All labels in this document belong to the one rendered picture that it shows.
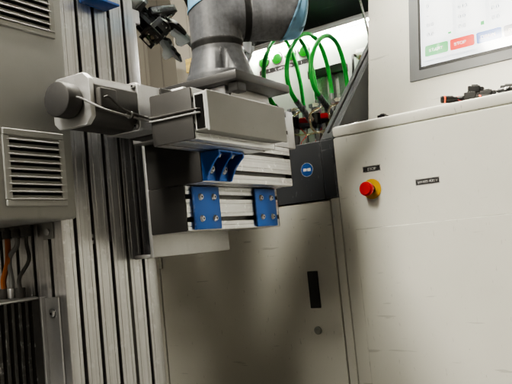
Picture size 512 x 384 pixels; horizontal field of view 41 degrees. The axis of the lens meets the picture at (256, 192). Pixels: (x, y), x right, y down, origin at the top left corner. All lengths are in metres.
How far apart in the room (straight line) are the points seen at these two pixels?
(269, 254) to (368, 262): 0.31
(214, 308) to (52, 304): 0.87
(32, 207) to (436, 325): 1.01
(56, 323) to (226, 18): 0.72
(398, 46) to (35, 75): 1.19
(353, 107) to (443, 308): 0.63
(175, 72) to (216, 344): 2.42
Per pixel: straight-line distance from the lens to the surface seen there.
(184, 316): 2.18
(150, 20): 2.16
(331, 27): 2.50
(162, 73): 4.28
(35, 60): 1.25
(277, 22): 1.55
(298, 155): 1.90
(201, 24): 1.52
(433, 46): 2.05
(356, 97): 2.02
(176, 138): 1.17
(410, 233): 1.74
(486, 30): 2.01
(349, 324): 1.85
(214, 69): 1.47
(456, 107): 1.71
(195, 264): 2.13
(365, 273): 1.80
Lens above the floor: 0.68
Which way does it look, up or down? 4 degrees up
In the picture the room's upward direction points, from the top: 6 degrees counter-clockwise
